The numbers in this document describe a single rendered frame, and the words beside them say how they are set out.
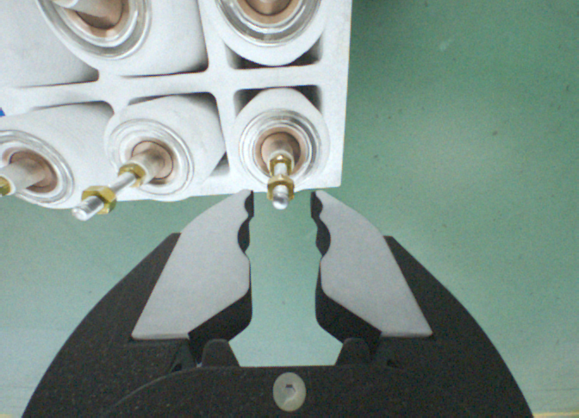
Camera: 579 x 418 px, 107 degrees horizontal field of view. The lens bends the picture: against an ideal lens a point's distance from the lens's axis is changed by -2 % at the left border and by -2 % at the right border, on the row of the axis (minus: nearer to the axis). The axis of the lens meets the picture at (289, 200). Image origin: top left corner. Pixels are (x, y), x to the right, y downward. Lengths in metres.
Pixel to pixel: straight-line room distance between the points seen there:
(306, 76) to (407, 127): 0.30
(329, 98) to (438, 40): 0.29
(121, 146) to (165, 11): 0.11
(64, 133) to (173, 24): 0.14
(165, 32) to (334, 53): 0.15
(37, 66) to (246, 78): 0.18
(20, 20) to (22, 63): 0.03
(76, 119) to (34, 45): 0.07
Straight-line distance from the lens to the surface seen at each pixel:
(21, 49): 0.29
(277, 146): 0.19
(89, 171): 0.29
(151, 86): 0.31
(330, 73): 0.28
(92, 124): 0.32
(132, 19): 0.23
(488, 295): 1.04
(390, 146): 0.52
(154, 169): 0.22
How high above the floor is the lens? 0.45
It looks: 60 degrees down
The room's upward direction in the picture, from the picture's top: 176 degrees clockwise
